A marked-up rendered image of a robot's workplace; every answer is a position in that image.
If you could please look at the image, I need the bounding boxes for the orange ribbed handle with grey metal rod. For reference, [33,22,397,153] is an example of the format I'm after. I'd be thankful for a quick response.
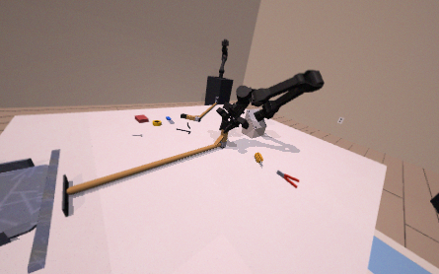
[255,152,263,166]

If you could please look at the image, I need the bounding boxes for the red-handled pliers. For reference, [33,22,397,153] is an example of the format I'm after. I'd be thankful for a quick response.
[277,170,299,188]

